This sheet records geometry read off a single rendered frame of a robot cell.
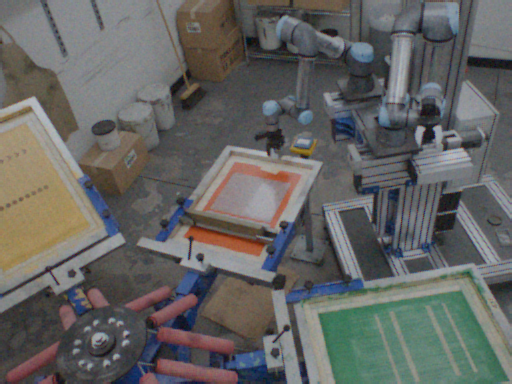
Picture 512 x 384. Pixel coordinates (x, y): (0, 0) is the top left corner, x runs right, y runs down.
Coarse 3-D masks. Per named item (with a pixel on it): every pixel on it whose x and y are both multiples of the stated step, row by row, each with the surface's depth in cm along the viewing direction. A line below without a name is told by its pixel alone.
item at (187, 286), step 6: (186, 276) 209; (192, 276) 208; (198, 276) 208; (204, 276) 214; (180, 282) 207; (186, 282) 206; (192, 282) 206; (180, 288) 204; (186, 288) 204; (192, 288) 205; (180, 294) 203; (186, 294) 202
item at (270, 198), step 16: (272, 176) 264; (288, 176) 263; (256, 192) 256; (272, 192) 255; (288, 192) 253; (256, 208) 247; (272, 208) 246; (272, 224) 238; (240, 240) 232; (256, 240) 231
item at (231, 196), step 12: (240, 168) 272; (252, 168) 271; (228, 180) 265; (240, 180) 264; (252, 180) 263; (216, 192) 259; (228, 192) 258; (240, 192) 257; (252, 192) 256; (216, 204) 252; (228, 204) 251; (240, 204) 251; (192, 228) 241; (204, 228) 241; (204, 240) 235; (216, 240) 234
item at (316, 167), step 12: (228, 156) 279; (252, 156) 276; (264, 156) 272; (288, 156) 270; (216, 168) 269; (312, 168) 264; (204, 180) 262; (312, 180) 253; (204, 192) 260; (300, 192) 248; (192, 204) 250; (300, 204) 241; (288, 216) 236; (168, 240) 232; (204, 252) 224; (216, 252) 224; (252, 264) 216
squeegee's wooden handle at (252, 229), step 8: (192, 216) 236; (200, 216) 234; (208, 216) 232; (216, 216) 231; (224, 216) 230; (208, 224) 236; (216, 224) 233; (224, 224) 230; (232, 224) 228; (240, 224) 226; (248, 224) 225; (256, 224) 224; (240, 232) 230; (248, 232) 227; (256, 232) 225
